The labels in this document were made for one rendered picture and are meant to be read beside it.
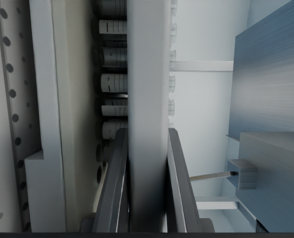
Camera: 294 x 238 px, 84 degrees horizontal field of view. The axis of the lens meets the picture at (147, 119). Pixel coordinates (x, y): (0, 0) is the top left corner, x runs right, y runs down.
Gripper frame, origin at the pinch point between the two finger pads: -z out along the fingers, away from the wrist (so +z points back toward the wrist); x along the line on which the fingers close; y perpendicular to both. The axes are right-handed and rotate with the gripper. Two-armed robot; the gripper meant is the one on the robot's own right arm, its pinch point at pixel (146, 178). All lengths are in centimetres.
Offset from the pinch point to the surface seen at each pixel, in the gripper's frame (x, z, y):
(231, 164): -11.6, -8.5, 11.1
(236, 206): -65, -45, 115
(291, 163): -14.1, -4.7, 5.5
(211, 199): -47, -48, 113
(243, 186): -12.4, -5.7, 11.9
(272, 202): -14.0, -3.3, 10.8
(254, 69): -33, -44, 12
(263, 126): -33, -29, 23
